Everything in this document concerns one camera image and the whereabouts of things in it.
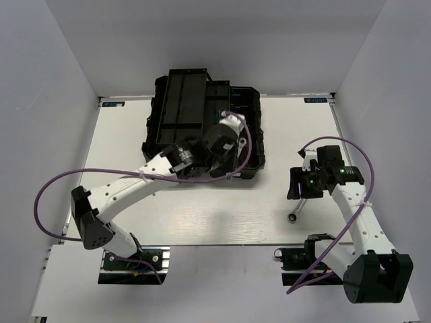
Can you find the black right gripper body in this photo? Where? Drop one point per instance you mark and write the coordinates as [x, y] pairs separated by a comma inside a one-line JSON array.
[[310, 182]]

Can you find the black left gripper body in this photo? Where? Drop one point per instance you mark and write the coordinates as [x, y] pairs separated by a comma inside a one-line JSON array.
[[226, 162]]

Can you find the large silver ratchet wrench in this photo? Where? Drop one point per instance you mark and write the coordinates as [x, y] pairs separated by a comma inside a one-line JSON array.
[[294, 214]]

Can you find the black plastic toolbox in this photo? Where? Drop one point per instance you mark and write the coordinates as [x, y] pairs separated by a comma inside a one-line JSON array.
[[185, 105]]

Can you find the small silver ratchet wrench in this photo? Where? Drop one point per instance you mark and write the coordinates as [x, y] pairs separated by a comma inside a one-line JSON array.
[[242, 143]]

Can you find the small green stubby screwdriver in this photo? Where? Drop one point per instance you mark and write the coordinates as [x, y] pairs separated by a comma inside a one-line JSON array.
[[218, 116]]

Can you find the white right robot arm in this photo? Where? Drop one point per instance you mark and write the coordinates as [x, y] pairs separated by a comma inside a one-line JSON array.
[[374, 272]]

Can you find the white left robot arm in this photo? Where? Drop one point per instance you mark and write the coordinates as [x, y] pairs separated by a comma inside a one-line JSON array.
[[188, 161]]

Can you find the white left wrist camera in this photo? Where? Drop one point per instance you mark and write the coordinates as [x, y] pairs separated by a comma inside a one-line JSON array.
[[233, 121]]

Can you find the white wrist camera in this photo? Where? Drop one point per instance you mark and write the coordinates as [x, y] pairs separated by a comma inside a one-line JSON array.
[[233, 121], [307, 155]]

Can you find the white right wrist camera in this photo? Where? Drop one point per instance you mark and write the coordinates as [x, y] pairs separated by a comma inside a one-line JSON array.
[[307, 155]]

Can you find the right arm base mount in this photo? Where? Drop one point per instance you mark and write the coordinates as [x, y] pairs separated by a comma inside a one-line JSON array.
[[294, 263]]

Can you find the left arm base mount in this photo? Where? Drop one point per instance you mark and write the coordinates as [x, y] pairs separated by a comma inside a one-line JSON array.
[[148, 268]]

